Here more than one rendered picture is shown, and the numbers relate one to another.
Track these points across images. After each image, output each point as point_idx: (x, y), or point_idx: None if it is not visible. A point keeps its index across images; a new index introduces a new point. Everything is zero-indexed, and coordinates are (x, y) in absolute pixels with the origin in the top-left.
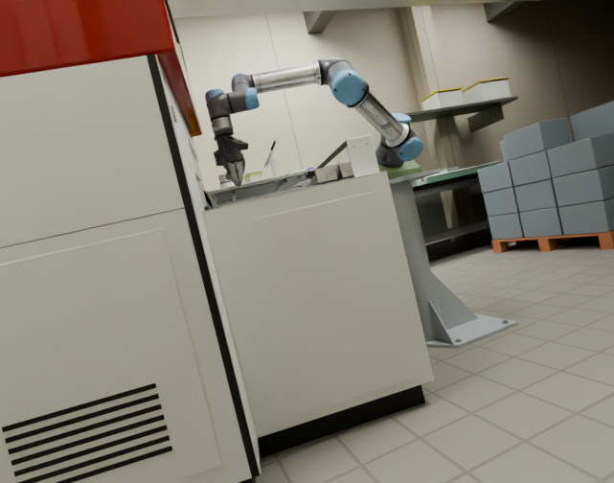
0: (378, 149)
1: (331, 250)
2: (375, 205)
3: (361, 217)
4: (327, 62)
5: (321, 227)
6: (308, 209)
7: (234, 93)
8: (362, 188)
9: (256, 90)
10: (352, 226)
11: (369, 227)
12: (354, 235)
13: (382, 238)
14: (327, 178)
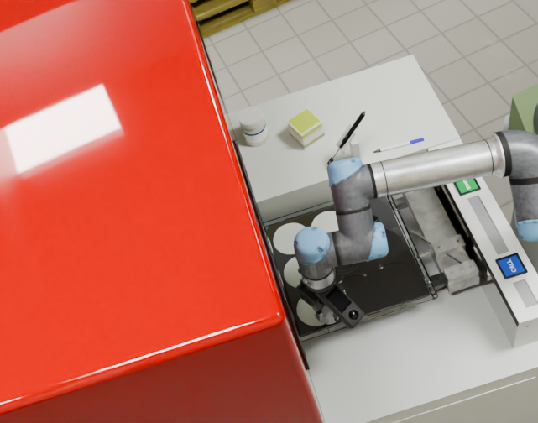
0: None
1: (459, 422)
2: (531, 385)
3: (508, 396)
4: (522, 166)
5: (454, 414)
6: (445, 408)
7: (349, 253)
8: (521, 378)
9: (387, 242)
10: (493, 404)
11: (513, 399)
12: (493, 408)
13: (525, 401)
14: (463, 287)
